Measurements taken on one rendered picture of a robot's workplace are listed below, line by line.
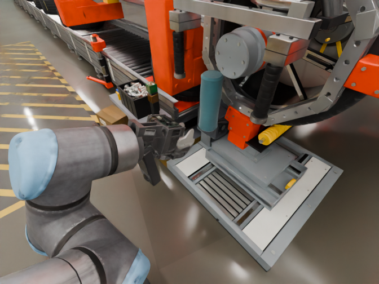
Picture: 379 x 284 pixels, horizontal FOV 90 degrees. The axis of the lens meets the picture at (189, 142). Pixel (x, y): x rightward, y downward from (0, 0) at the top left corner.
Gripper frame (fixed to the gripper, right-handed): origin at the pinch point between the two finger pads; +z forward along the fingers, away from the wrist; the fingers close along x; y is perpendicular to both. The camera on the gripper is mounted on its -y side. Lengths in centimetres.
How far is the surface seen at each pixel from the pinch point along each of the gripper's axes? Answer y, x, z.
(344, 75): 28.6, -22.2, 24.5
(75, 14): 19, 235, 56
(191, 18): 30.7, 19.8, 8.3
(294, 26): 32.0, -12.2, 2.7
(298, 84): 23.6, -9.7, 39.7
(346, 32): 49, -10, 70
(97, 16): 25, 234, 78
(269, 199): -32, -21, 58
